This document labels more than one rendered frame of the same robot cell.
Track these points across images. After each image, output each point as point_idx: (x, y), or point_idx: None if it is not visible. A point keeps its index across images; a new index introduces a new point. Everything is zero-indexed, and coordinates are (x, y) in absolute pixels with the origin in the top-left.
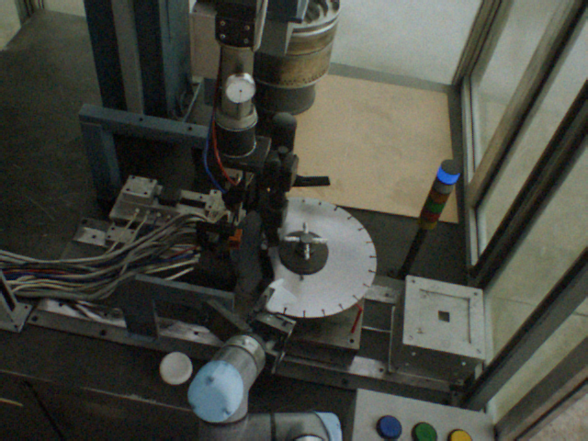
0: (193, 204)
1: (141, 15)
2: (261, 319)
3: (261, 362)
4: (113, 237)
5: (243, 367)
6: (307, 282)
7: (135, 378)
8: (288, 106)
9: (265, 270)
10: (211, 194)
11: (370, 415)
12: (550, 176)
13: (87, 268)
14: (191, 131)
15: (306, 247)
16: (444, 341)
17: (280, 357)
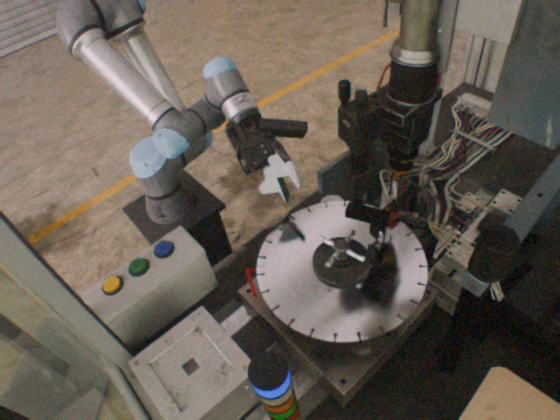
0: (475, 242)
1: None
2: (263, 137)
3: (226, 110)
4: (467, 197)
5: (221, 81)
6: (305, 246)
7: (340, 186)
8: None
9: (340, 223)
10: None
11: (181, 244)
12: None
13: (441, 177)
14: (534, 195)
15: (330, 240)
16: (171, 341)
17: (235, 151)
